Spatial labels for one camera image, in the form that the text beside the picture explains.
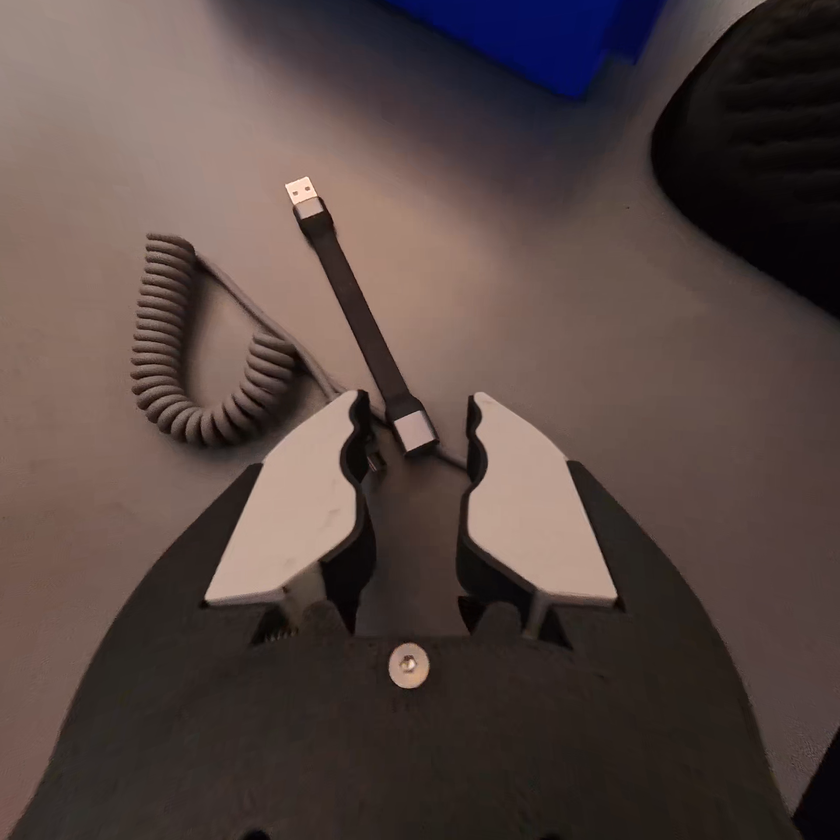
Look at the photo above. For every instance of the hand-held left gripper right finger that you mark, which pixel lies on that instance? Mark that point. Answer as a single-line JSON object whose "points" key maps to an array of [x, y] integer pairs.
{"points": [[531, 518]]}

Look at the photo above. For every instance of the blue plastic bin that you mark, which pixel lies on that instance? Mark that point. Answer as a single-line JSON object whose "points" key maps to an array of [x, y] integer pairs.
{"points": [[525, 39]]}

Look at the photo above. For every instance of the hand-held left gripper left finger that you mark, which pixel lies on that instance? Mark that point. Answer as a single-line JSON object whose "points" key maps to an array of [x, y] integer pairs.
{"points": [[295, 512]]}

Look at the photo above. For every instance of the black mesh office chair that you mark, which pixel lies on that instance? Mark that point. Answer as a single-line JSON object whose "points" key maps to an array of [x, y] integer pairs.
{"points": [[754, 131]]}

